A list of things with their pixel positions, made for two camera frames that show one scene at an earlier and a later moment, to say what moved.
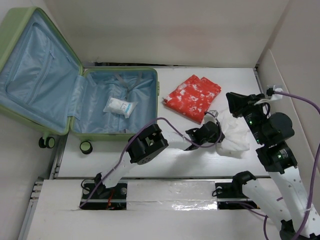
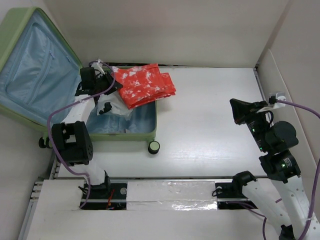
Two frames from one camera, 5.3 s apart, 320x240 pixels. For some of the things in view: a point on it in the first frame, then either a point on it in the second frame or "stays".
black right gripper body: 251,100 to 253,116
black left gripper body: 214,138 to 103,82
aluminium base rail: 79,208 stays
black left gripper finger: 193,132 to 117,85
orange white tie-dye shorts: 193,98 to 143,84
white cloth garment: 237,139 to 113,103
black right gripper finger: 237,111 stays
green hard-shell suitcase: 43,84 stays
